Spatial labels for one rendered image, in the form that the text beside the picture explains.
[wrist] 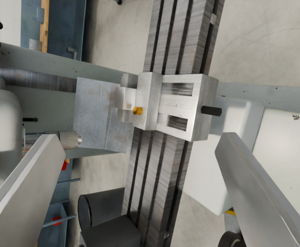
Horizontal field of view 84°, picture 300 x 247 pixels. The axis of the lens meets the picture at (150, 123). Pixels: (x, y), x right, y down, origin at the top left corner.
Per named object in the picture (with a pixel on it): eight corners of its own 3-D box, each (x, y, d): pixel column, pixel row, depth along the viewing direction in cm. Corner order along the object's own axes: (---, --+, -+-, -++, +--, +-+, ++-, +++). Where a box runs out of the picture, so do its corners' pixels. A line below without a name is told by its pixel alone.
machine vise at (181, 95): (219, 79, 40) (190, 69, 33) (208, 140, 42) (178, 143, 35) (136, 79, 66) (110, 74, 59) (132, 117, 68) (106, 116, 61)
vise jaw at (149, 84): (163, 74, 44) (152, 71, 42) (156, 130, 46) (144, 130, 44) (149, 75, 49) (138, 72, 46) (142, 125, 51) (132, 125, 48)
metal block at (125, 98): (143, 90, 48) (125, 86, 45) (140, 111, 49) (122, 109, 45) (133, 89, 52) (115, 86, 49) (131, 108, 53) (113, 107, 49)
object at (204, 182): (267, 102, 49) (251, 98, 42) (236, 207, 56) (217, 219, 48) (157, 87, 87) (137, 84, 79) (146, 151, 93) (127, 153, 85)
